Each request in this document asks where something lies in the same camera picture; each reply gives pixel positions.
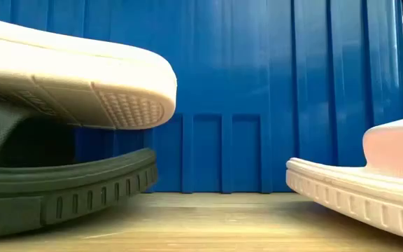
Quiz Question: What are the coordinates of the black rubber slide sandal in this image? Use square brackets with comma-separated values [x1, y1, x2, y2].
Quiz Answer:
[0, 93, 159, 241]

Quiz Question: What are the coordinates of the pink rubber slide sandal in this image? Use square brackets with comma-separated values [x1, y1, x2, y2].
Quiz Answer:
[285, 113, 403, 244]
[0, 0, 178, 132]

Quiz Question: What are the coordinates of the blue plastic bin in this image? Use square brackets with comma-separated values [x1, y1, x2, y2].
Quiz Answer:
[0, 0, 403, 194]

